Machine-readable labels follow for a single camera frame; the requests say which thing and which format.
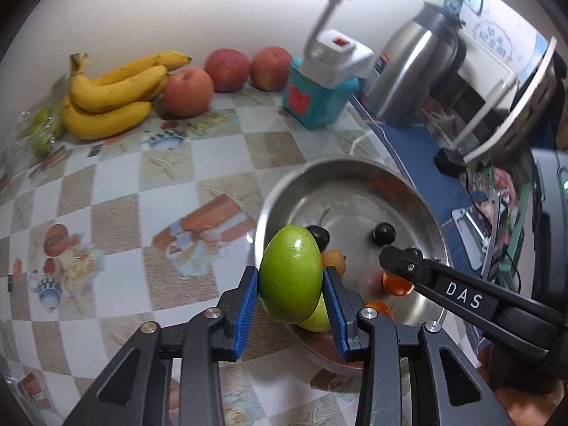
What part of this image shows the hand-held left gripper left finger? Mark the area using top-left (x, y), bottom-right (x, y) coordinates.
top-left (62, 265), bottom-right (260, 426)

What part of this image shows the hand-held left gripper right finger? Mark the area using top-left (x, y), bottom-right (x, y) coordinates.
top-left (322, 266), bottom-right (515, 426)

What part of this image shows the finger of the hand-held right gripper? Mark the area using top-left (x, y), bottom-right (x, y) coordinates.
top-left (379, 245), bottom-right (564, 360)

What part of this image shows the small green apple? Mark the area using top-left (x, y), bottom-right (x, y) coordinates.
top-left (297, 295), bottom-right (331, 333)

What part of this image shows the small orange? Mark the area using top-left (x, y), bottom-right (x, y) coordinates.
top-left (364, 302), bottom-right (395, 320)

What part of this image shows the large orange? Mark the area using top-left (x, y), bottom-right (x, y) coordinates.
top-left (382, 271), bottom-right (415, 297)

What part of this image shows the green mango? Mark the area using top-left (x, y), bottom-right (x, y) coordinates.
top-left (258, 225), bottom-right (324, 324)

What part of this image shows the dark plum with stem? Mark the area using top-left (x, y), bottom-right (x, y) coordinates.
top-left (307, 208), bottom-right (333, 249)

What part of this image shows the stainless steel basin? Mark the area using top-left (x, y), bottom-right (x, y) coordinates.
top-left (254, 157), bottom-right (453, 367)

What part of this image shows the person's right hand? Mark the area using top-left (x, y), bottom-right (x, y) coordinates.
top-left (477, 346), bottom-right (568, 426)

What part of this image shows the smartphone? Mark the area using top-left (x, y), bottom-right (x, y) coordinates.
top-left (481, 189), bottom-right (511, 276)

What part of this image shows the white phone stand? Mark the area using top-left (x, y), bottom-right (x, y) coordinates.
top-left (450, 206), bottom-right (491, 271)

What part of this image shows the floral printed bag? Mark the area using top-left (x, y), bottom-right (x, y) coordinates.
top-left (470, 166), bottom-right (520, 214)

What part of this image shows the black power adapter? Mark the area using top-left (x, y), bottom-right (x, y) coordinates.
top-left (432, 148), bottom-right (466, 176)

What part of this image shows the white shelf rack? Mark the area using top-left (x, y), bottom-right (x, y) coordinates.
top-left (444, 35), bottom-right (564, 165)

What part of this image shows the white printed paper card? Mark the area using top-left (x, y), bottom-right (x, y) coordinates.
top-left (457, 0), bottom-right (551, 94)

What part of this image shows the teal plastic box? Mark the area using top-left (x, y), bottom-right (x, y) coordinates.
top-left (283, 58), bottom-right (359, 129)

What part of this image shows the stainless steel thermos jug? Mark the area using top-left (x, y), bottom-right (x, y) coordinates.
top-left (361, 2), bottom-right (466, 127)

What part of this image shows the red apple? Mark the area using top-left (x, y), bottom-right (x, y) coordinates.
top-left (249, 47), bottom-right (294, 92)
top-left (162, 67), bottom-right (215, 118)
top-left (204, 49), bottom-right (250, 93)

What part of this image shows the white gooseneck lamp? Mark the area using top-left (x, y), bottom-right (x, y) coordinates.
top-left (302, 0), bottom-right (387, 87)

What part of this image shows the pile of green jujubes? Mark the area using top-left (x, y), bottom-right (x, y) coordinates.
top-left (27, 106), bottom-right (67, 156)

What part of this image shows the clear plastic clamshell box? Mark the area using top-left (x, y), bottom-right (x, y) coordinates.
top-left (9, 93), bottom-right (72, 160)

